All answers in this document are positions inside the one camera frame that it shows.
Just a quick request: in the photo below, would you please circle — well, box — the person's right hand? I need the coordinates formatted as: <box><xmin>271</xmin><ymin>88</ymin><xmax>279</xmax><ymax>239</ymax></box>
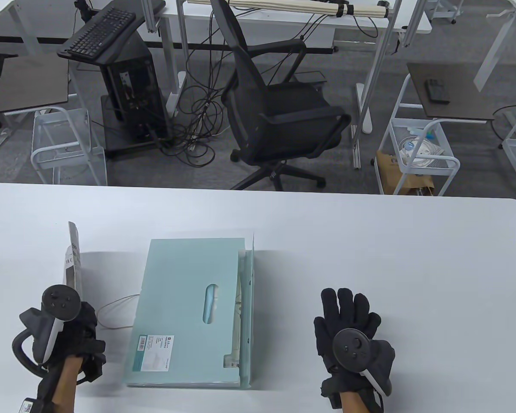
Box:
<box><xmin>313</xmin><ymin>287</ymin><xmax>396</xmax><ymax>398</ymax></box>

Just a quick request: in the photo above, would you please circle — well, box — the white power strip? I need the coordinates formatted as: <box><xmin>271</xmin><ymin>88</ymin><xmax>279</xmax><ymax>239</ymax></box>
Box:
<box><xmin>167</xmin><ymin>71</ymin><xmax>186</xmax><ymax>117</ymax></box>

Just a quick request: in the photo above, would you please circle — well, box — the black computer stand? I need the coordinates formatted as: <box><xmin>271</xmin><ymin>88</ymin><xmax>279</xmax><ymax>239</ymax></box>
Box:
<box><xmin>57</xmin><ymin>30</ymin><xmax>175</xmax><ymax>162</ymax></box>

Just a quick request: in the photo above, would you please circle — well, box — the newspaper with airplane photo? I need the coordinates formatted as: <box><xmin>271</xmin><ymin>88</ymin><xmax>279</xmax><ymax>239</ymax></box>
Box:
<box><xmin>64</xmin><ymin>222</ymin><xmax>85</xmax><ymax>302</ymax></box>

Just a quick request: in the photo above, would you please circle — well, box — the white desk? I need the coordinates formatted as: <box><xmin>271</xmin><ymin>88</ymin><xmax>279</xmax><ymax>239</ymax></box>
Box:
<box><xmin>159</xmin><ymin>0</ymin><xmax>433</xmax><ymax>169</ymax></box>
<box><xmin>0</xmin><ymin>0</ymin><xmax>39</xmax><ymax>56</ymax></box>

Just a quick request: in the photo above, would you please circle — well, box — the person's left forearm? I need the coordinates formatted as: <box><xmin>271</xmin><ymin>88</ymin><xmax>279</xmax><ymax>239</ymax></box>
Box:
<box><xmin>51</xmin><ymin>355</ymin><xmax>86</xmax><ymax>413</ymax></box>

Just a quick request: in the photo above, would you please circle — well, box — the black keyboard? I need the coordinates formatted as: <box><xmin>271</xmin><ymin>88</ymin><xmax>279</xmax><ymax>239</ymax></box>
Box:
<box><xmin>57</xmin><ymin>8</ymin><xmax>137</xmax><ymax>60</ymax></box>

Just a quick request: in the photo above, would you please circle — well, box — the coiled white cable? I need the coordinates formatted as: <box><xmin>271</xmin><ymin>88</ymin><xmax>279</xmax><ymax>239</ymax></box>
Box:
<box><xmin>398</xmin><ymin>136</ymin><xmax>445</xmax><ymax>168</ymax></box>

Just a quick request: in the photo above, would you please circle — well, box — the tangle of black cables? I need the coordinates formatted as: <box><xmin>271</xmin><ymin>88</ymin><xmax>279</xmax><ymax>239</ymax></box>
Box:
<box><xmin>155</xmin><ymin>13</ymin><xmax>241</xmax><ymax>168</ymax></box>

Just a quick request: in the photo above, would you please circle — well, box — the black office chair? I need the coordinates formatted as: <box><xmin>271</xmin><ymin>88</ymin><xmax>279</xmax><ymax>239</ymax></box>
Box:
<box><xmin>210</xmin><ymin>0</ymin><xmax>352</xmax><ymax>191</ymax></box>

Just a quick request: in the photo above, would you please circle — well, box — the brown paper bag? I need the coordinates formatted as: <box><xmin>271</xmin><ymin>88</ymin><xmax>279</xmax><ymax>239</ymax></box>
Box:
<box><xmin>376</xmin><ymin>150</ymin><xmax>436</xmax><ymax>196</ymax></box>

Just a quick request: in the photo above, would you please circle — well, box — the person's right forearm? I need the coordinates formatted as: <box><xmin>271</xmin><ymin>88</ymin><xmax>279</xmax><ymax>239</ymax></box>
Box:
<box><xmin>340</xmin><ymin>389</ymin><xmax>371</xmax><ymax>413</ymax></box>

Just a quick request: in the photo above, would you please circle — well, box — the light green accordion folder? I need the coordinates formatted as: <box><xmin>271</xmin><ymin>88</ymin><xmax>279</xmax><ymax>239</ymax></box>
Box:
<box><xmin>98</xmin><ymin>232</ymin><xmax>255</xmax><ymax>390</ymax></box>

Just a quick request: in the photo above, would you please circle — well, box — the small black device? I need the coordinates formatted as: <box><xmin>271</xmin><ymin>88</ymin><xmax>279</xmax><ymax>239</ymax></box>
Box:
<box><xmin>425</xmin><ymin>79</ymin><xmax>451</xmax><ymax>104</ymax></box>

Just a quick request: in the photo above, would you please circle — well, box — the dark brown board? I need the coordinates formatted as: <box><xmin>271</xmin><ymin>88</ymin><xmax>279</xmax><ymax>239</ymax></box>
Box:
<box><xmin>0</xmin><ymin>54</ymin><xmax>69</xmax><ymax>113</ymax></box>
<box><xmin>406</xmin><ymin>62</ymin><xmax>496</xmax><ymax>121</ymax></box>

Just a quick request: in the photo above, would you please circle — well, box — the black computer tower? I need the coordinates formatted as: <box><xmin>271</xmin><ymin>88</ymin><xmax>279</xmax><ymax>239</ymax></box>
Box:
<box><xmin>95</xmin><ymin>32</ymin><xmax>170</xmax><ymax>145</ymax></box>

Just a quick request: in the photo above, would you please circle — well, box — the person's left hand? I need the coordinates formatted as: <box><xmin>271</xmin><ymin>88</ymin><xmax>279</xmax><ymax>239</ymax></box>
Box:
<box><xmin>47</xmin><ymin>300</ymin><xmax>107</xmax><ymax>383</ymax></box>

